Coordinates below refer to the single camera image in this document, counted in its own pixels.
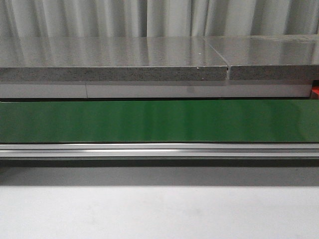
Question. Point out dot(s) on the grey stone counter slab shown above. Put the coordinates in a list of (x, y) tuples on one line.
[(109, 59), (286, 57)]

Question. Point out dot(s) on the green conveyor belt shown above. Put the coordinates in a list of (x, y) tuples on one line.
[(160, 121)]

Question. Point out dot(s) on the grey stone counter slab right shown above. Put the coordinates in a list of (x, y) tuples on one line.
[(286, 57)]

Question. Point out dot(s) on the white counter base panel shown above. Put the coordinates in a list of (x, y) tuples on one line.
[(206, 89)]

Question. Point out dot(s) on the red object behind counter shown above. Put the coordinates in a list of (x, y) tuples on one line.
[(314, 93)]

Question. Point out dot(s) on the grey pleated curtain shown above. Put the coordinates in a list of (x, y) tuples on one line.
[(151, 18)]

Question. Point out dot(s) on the aluminium conveyor side rail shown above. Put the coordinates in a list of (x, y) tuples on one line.
[(159, 150)]

